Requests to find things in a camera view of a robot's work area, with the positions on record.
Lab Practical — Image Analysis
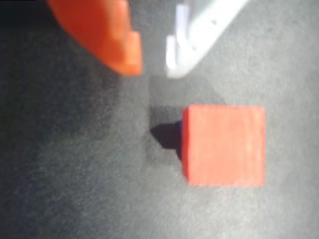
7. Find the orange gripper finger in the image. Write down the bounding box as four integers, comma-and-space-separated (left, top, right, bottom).
46, 0, 145, 77

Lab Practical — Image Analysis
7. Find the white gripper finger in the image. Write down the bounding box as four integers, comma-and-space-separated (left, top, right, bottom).
165, 0, 250, 79

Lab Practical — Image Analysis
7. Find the red wooden cube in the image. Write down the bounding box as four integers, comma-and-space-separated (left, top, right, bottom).
181, 104, 266, 188

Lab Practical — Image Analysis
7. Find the blue wooden cube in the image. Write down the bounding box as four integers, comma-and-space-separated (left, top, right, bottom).
174, 119, 184, 160

